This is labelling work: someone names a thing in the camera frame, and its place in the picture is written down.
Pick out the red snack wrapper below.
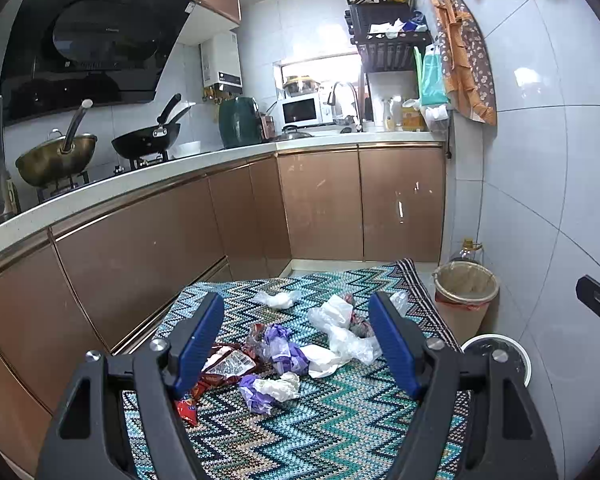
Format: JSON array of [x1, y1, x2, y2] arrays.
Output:
[[175, 344, 261, 427]]

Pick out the white plastic bag trash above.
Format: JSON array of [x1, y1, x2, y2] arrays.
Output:
[[306, 295, 382, 365]]

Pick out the white paper napkin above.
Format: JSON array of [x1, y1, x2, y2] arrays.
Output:
[[300, 344, 349, 379]]

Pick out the purple and white wrapper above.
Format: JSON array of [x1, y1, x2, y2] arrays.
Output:
[[238, 372, 300, 415]]

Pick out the white tissue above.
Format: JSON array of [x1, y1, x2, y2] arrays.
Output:
[[253, 290, 302, 310]]

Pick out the red grey plastic bag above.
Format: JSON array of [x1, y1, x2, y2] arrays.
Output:
[[341, 294, 374, 338]]

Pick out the brown lower kitchen cabinets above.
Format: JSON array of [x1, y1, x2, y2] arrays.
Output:
[[0, 140, 445, 474]]

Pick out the beige waste bin with liner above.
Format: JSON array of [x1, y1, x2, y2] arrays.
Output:
[[432, 260, 500, 344]]

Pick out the zigzag patterned table cloth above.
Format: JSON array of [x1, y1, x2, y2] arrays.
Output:
[[155, 259, 459, 479]]

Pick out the white bin with black liner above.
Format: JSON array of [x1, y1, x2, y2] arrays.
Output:
[[462, 334, 532, 387]]

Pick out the yellow cap oil bottle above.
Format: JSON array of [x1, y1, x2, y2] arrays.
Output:
[[451, 238, 483, 264]]

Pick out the yellow container on counter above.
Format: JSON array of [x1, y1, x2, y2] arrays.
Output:
[[401, 100, 427, 131]]

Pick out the black frying pan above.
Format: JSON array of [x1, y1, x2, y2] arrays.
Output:
[[111, 93, 195, 162]]

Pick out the white microwave oven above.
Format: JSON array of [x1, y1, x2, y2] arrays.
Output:
[[282, 92, 325, 127]]

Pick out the chrome sink faucet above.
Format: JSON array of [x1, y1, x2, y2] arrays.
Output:
[[327, 81, 363, 132]]

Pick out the teal hanging bag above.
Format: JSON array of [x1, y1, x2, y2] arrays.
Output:
[[414, 44, 449, 106]]

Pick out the orange patterned apron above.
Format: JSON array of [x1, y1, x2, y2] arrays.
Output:
[[430, 0, 498, 126]]

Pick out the white water heater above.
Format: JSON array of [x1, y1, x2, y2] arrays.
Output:
[[199, 32, 244, 94]]

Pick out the black dish rack shelf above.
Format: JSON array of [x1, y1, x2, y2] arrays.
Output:
[[344, 0, 432, 74]]

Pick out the black range hood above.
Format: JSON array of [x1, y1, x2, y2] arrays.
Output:
[[0, 0, 193, 125]]

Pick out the brass wok with handle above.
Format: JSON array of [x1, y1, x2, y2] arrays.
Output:
[[16, 100, 97, 188]]

